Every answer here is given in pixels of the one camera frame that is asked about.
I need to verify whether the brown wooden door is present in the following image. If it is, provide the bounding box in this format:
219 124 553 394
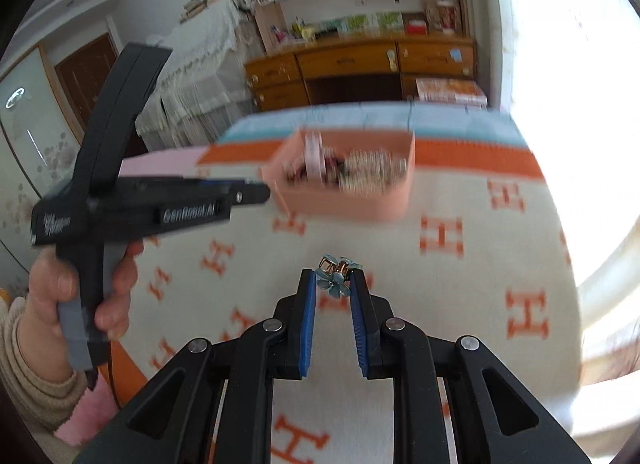
54 34 124 145

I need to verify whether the rhinestone hair claw clip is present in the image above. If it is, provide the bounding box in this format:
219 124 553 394
344 148 408 192

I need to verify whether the light blue tree-print sheet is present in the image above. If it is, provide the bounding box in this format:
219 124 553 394
220 102 526 145

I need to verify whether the cream and orange printed blanket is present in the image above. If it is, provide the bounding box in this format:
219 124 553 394
107 134 640 464

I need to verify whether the pink jewelry box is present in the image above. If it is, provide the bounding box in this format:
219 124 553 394
260 128 417 221

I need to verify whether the wooden desk with drawers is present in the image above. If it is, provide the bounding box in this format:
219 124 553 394
244 36 477 112

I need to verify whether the white lace cover cloth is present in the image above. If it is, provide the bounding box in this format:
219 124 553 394
135 0 267 152

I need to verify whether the row of green leaf cards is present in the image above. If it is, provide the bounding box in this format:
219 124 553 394
319 12 404 38

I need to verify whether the blue flower hair clip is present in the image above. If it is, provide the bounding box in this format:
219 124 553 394
316 254 362 299

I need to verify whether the pink blanket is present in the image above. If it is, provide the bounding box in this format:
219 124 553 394
119 146 212 179

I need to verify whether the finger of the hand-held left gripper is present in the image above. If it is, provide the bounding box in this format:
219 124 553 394
200 176 273 208

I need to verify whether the person's left hand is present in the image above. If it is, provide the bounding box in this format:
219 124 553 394
27 239 146 371

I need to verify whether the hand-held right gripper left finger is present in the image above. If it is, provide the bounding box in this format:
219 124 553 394
75 268 318 464

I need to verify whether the white patterned wardrobe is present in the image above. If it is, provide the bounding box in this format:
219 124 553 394
0 46 87 289

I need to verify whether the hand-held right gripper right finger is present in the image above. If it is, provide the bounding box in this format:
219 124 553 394
349 269 593 464

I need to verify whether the stack of books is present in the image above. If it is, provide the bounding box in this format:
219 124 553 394
414 78 489 109

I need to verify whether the person's left forearm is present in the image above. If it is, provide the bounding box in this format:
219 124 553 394
0 296 121 447

